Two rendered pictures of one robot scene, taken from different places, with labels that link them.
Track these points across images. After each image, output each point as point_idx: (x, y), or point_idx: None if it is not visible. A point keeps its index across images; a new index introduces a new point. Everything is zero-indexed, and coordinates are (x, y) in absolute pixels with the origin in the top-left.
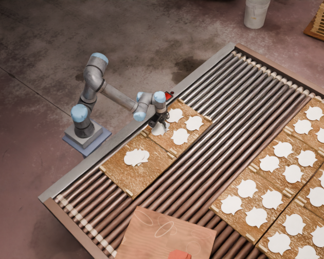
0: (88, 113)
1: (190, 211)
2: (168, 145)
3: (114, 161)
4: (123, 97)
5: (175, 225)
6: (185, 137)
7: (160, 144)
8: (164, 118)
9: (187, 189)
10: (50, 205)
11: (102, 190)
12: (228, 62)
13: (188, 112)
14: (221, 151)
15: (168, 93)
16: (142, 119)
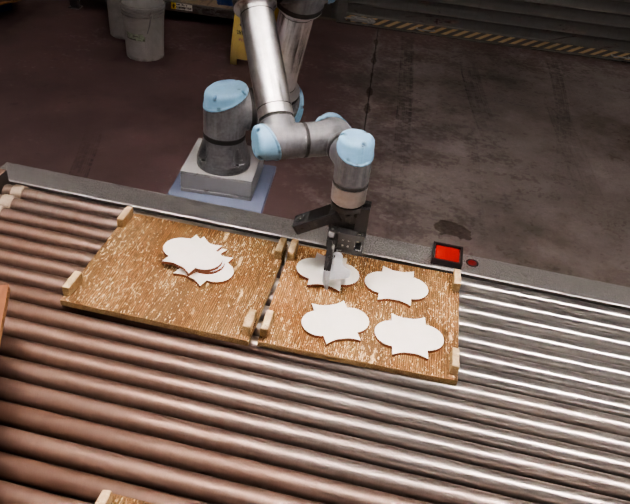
0: (238, 111)
1: (72, 447)
2: (287, 308)
3: (165, 229)
4: (268, 63)
5: None
6: (341, 333)
7: (276, 293)
8: (339, 237)
9: (157, 414)
10: None
11: (68, 245)
12: None
13: (437, 311)
14: (366, 449)
15: (460, 253)
16: (257, 149)
